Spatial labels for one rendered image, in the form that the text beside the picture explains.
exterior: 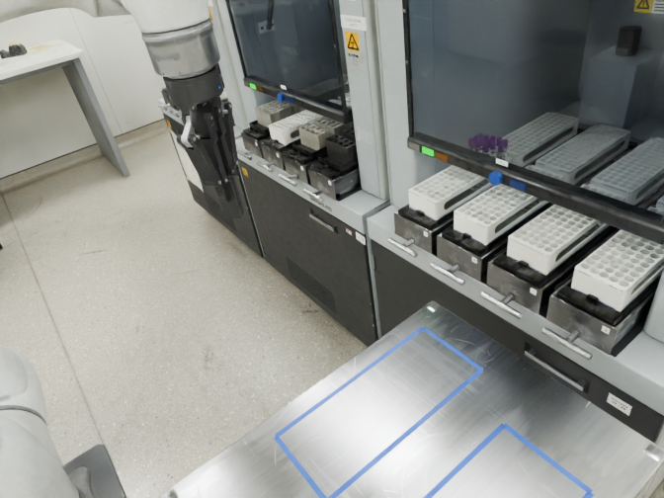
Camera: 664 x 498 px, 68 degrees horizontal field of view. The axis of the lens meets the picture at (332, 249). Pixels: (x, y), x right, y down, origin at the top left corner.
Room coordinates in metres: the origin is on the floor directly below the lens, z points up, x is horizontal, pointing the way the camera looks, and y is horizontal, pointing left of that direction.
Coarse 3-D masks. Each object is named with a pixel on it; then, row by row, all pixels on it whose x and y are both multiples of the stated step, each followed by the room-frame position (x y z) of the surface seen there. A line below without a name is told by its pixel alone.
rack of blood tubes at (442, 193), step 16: (432, 176) 1.13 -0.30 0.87; (448, 176) 1.12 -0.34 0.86; (464, 176) 1.11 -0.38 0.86; (480, 176) 1.09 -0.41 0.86; (416, 192) 1.07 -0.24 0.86; (432, 192) 1.07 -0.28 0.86; (448, 192) 1.05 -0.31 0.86; (464, 192) 1.12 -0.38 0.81; (480, 192) 1.09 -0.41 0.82; (416, 208) 1.06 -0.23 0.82; (432, 208) 1.01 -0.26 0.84; (448, 208) 1.02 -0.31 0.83
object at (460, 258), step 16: (544, 208) 0.97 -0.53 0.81; (448, 240) 0.93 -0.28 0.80; (464, 240) 0.90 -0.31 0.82; (496, 240) 0.88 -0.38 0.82; (448, 256) 0.92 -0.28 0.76; (464, 256) 0.87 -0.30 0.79; (480, 256) 0.85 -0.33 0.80; (448, 272) 0.87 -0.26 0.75; (464, 272) 0.87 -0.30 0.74; (480, 272) 0.83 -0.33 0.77
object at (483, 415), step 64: (448, 320) 0.66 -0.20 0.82; (320, 384) 0.56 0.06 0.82; (384, 384) 0.53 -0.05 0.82; (448, 384) 0.51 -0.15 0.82; (512, 384) 0.49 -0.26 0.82; (256, 448) 0.46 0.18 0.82; (320, 448) 0.44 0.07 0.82; (384, 448) 0.42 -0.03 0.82; (448, 448) 0.40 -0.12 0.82; (512, 448) 0.38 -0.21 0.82; (576, 448) 0.37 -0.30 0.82; (640, 448) 0.35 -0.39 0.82
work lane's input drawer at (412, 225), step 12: (408, 204) 1.09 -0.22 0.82; (396, 216) 1.07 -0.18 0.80; (408, 216) 1.04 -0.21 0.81; (420, 216) 1.02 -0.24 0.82; (444, 216) 1.01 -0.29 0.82; (396, 228) 1.07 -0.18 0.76; (408, 228) 1.03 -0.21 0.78; (420, 228) 1.00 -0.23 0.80; (432, 228) 0.98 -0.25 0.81; (444, 228) 0.99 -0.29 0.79; (408, 240) 1.02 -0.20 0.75; (420, 240) 1.00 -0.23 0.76; (432, 240) 0.97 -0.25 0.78; (408, 252) 0.97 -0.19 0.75
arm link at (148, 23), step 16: (128, 0) 0.66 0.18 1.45; (144, 0) 0.65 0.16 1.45; (160, 0) 0.64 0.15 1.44; (176, 0) 0.65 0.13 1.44; (192, 0) 0.66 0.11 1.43; (144, 16) 0.65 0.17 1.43; (160, 16) 0.65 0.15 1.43; (176, 16) 0.65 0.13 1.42; (192, 16) 0.66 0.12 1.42; (208, 16) 0.69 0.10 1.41; (144, 32) 0.66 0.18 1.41; (160, 32) 0.65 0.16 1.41
